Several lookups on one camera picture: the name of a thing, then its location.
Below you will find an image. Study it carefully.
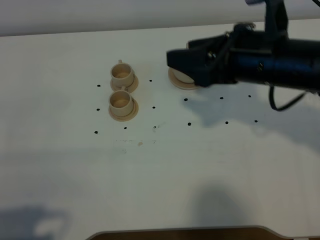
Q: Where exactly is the beige rear teacup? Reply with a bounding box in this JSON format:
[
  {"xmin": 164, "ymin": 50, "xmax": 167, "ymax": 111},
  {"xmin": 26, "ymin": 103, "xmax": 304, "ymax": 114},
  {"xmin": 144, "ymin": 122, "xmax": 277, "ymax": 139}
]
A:
[{"xmin": 110, "ymin": 60, "xmax": 135, "ymax": 88}]

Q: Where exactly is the beige teapot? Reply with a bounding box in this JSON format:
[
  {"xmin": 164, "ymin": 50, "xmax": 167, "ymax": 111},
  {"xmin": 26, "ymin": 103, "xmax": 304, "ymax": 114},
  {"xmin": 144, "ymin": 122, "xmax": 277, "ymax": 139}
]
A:
[{"xmin": 171, "ymin": 68, "xmax": 195, "ymax": 84}]

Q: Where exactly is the beige front saucer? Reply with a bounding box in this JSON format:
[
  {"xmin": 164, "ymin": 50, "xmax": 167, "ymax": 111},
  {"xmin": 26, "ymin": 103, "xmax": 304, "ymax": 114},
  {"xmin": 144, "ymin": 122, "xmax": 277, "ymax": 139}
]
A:
[{"xmin": 108, "ymin": 98, "xmax": 139, "ymax": 122}]

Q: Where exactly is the beige teapot saucer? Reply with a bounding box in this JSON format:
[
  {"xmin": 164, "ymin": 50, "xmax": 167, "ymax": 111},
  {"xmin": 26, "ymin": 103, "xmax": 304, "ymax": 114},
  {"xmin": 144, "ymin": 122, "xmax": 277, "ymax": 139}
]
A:
[{"xmin": 168, "ymin": 67, "xmax": 199, "ymax": 90}]

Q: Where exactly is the beige front teacup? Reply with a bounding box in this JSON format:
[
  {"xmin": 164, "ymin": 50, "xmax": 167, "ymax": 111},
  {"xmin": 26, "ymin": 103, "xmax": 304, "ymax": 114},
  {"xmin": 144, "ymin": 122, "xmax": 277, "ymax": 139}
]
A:
[{"xmin": 108, "ymin": 87, "xmax": 134, "ymax": 118}]

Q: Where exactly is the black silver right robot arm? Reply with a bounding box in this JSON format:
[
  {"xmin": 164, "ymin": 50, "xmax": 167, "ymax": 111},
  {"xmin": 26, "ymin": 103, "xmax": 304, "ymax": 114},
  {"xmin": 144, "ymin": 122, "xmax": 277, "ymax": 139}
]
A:
[{"xmin": 166, "ymin": 0, "xmax": 320, "ymax": 93}]

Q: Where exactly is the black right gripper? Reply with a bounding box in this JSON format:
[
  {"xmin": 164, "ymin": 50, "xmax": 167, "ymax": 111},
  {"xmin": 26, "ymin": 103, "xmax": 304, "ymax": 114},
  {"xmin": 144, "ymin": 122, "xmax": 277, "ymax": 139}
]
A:
[{"xmin": 166, "ymin": 24, "xmax": 271, "ymax": 87}]

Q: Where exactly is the beige rear saucer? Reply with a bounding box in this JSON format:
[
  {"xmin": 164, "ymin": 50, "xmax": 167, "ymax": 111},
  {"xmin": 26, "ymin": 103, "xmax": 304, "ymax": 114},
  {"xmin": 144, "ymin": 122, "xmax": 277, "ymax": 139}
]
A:
[{"xmin": 110, "ymin": 74, "xmax": 139, "ymax": 93}]

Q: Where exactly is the beige teacup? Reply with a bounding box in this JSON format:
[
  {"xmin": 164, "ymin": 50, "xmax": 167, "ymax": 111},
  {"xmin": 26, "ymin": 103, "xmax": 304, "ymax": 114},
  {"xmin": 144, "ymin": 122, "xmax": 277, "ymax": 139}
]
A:
[
  {"xmin": 108, "ymin": 87, "xmax": 134, "ymax": 118},
  {"xmin": 110, "ymin": 60, "xmax": 135, "ymax": 88}
]

